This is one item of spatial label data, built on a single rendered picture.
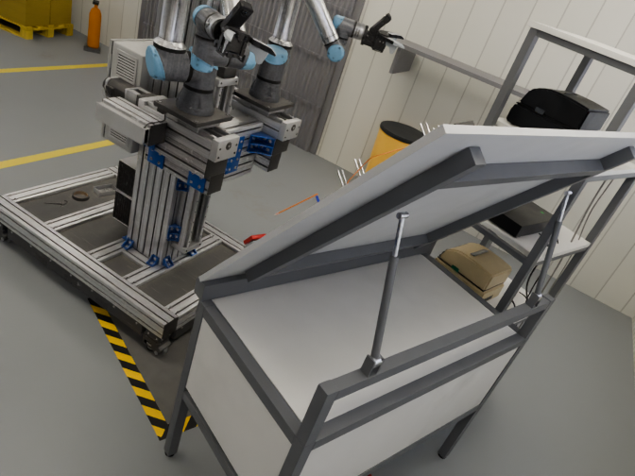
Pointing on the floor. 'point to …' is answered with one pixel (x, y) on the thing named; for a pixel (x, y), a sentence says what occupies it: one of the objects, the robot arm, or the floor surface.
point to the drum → (391, 141)
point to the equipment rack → (536, 244)
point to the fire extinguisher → (94, 29)
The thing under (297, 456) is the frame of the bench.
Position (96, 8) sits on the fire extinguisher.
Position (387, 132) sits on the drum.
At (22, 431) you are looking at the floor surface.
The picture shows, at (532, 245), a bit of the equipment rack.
